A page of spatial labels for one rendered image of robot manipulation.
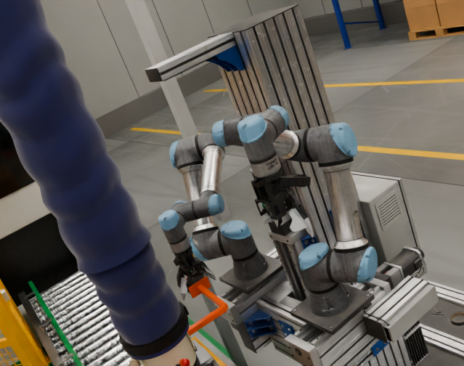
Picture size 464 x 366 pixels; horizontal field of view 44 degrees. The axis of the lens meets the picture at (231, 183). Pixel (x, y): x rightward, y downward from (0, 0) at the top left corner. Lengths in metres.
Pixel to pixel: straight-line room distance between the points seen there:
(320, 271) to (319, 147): 0.43
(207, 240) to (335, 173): 0.75
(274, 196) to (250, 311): 1.02
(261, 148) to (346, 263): 0.63
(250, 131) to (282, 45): 0.65
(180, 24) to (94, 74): 2.17
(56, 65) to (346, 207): 0.99
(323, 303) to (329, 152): 0.54
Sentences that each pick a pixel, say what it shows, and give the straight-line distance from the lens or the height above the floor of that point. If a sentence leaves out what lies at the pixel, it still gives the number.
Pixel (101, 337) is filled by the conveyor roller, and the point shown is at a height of 0.52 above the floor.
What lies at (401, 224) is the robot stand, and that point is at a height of 1.05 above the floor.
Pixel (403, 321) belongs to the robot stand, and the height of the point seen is 0.93.
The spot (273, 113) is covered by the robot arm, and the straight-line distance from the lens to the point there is 1.54.
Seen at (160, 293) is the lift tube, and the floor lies 1.44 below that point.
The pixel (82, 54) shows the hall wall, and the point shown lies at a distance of 11.41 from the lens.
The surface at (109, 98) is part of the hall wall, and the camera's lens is 11.55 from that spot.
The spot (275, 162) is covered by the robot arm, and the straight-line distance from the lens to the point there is 1.48.
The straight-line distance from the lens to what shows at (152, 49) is 5.17.
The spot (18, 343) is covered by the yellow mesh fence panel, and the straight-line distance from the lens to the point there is 3.03.
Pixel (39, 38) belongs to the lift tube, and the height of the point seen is 2.24.
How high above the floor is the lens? 2.26
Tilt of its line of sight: 20 degrees down
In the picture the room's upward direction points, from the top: 22 degrees counter-clockwise
